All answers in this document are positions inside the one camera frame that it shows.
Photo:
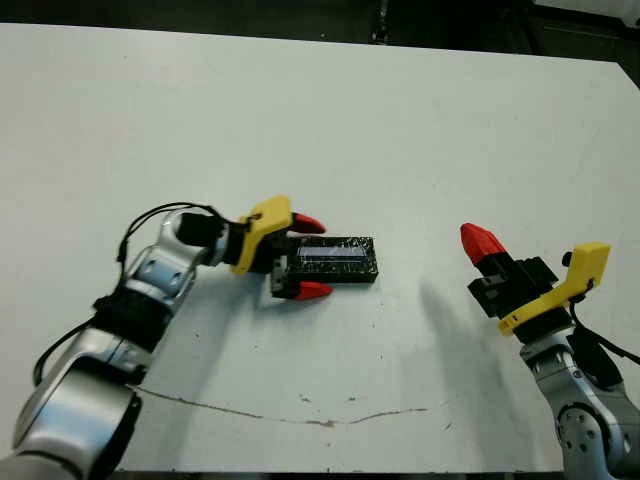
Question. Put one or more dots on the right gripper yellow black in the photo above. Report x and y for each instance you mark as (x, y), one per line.
(525, 295)

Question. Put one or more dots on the dark chair base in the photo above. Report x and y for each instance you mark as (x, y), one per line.
(382, 30)

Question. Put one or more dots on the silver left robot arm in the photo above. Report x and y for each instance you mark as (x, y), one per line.
(75, 400)

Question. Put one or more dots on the white background object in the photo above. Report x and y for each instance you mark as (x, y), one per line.
(632, 10)

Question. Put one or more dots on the dark background cabinet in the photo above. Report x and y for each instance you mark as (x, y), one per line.
(580, 37)

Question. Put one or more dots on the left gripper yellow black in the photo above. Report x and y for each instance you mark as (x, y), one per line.
(260, 235)

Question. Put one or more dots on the black glossy box lid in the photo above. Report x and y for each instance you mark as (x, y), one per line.
(340, 261)

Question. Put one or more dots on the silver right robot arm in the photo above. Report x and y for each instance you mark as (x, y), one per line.
(595, 425)

